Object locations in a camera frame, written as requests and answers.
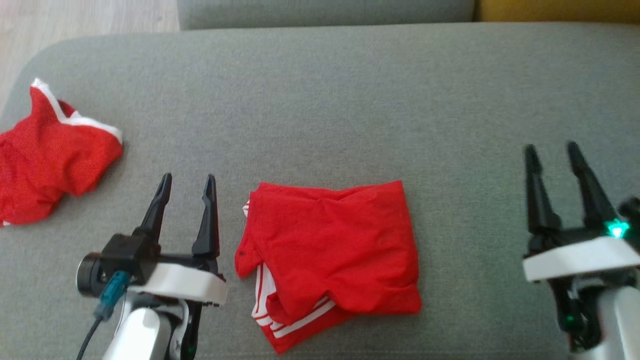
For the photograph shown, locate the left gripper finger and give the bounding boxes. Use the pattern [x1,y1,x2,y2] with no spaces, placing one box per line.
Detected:
[192,174,221,258]
[132,173,173,246]

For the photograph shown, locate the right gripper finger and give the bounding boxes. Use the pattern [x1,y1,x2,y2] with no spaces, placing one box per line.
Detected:
[523,144,563,236]
[566,141,621,233]

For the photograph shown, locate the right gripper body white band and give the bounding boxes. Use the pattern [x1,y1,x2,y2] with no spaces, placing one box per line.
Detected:
[522,229,640,351]

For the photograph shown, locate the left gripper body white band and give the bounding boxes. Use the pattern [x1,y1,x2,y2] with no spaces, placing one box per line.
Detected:
[127,252,228,360]

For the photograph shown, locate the red shorts with white waistband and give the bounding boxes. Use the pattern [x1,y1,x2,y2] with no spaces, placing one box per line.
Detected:
[0,77,124,227]

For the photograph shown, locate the red shorts white stripes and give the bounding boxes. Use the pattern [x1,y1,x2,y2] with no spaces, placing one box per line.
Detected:
[235,180,422,355]

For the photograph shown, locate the yellow sofa cushion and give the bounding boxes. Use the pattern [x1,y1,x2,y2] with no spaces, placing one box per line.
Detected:
[475,0,640,24]

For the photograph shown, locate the grey sofa back cushion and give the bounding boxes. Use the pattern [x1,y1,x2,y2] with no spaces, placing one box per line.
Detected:
[177,0,476,31]

